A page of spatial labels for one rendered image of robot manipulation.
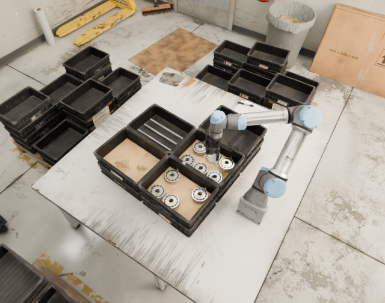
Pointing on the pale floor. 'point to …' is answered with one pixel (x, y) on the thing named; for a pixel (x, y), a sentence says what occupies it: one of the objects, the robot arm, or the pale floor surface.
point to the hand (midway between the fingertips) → (215, 160)
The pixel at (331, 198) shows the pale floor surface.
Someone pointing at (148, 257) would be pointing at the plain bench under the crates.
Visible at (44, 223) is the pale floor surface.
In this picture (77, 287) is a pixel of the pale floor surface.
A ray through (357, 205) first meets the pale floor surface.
